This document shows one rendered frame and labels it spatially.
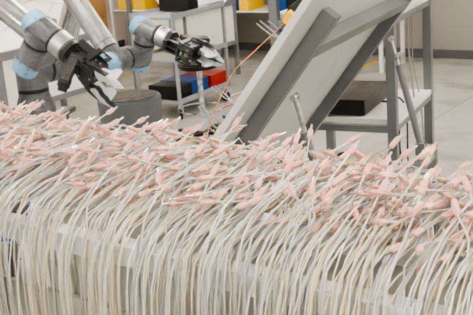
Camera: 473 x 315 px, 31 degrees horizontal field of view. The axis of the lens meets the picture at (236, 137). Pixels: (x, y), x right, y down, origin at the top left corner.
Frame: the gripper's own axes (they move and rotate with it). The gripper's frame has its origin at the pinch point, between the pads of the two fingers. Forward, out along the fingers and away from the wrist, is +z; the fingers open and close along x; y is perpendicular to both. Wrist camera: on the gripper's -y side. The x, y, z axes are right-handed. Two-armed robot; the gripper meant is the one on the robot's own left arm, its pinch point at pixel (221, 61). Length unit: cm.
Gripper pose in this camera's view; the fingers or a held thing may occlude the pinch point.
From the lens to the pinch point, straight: 291.9
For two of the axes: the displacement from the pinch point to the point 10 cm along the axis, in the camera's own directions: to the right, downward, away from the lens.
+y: -4.8, 3.4, -8.1
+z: 8.4, 4.3, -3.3
